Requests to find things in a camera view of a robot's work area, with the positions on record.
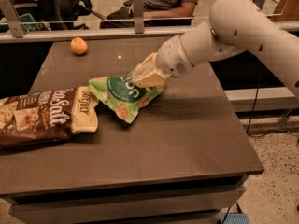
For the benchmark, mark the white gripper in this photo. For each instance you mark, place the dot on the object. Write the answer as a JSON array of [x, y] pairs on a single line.
[[172, 58]]

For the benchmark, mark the metal glass clamp middle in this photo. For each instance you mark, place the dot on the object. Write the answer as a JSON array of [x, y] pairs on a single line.
[[138, 16]]

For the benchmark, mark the green crate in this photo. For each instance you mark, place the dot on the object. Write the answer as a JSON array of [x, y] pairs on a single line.
[[27, 21]]

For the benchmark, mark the green rice chip bag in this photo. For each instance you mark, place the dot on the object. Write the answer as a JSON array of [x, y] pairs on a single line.
[[122, 96]]

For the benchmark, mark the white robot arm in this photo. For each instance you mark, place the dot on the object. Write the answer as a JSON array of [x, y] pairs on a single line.
[[234, 26]]

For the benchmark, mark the orange fruit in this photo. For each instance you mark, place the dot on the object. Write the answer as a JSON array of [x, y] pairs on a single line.
[[78, 46]]

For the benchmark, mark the brown sea salt chip bag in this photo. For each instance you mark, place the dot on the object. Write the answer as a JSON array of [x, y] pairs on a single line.
[[47, 116]]

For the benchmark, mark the metal glass clamp left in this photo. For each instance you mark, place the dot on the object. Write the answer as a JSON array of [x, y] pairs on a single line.
[[13, 20]]

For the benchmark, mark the blue floor pedal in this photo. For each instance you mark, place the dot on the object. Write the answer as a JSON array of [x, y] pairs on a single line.
[[237, 217]]

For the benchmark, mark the black office chair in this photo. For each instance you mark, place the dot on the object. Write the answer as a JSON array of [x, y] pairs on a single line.
[[52, 15]]

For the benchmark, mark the seated person in grey shirt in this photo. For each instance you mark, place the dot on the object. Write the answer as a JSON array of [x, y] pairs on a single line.
[[156, 13]]

